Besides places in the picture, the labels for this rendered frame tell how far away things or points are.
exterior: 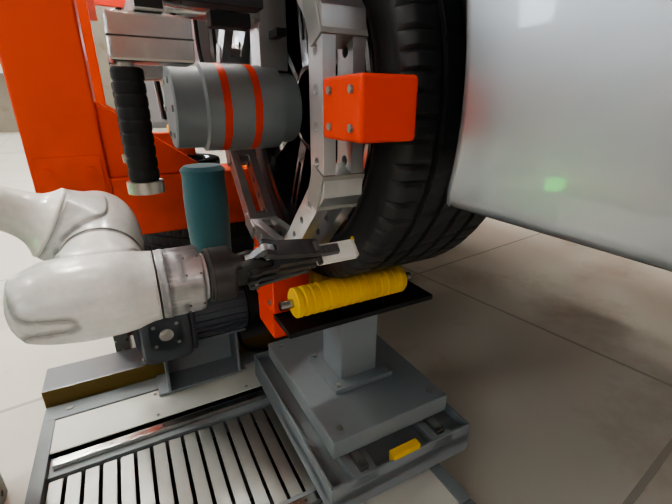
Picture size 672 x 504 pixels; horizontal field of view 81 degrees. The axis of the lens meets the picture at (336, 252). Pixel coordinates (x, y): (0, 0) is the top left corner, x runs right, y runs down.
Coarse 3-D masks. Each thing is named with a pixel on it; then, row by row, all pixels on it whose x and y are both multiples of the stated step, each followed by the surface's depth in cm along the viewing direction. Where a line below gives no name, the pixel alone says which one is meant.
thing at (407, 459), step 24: (264, 360) 116; (264, 384) 109; (288, 408) 98; (288, 432) 95; (312, 432) 90; (408, 432) 90; (432, 432) 88; (456, 432) 88; (312, 456) 82; (360, 456) 80; (384, 456) 84; (408, 456) 82; (432, 456) 87; (312, 480) 84; (336, 480) 79; (360, 480) 77; (384, 480) 81
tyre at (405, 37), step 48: (384, 0) 47; (432, 0) 46; (384, 48) 48; (432, 48) 47; (432, 96) 48; (384, 144) 52; (432, 144) 50; (384, 192) 54; (432, 192) 55; (336, 240) 69; (384, 240) 58; (432, 240) 66
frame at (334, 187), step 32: (320, 0) 44; (352, 0) 46; (224, 32) 80; (320, 32) 45; (352, 32) 46; (320, 64) 46; (352, 64) 48; (320, 96) 48; (320, 128) 49; (256, 160) 94; (320, 160) 51; (352, 160) 52; (256, 192) 93; (320, 192) 52; (352, 192) 54; (256, 224) 83; (288, 224) 82; (320, 224) 64
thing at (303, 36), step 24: (288, 0) 78; (288, 24) 84; (288, 48) 80; (288, 72) 93; (336, 72) 64; (288, 144) 88; (336, 144) 70; (288, 168) 96; (288, 192) 93; (288, 216) 89
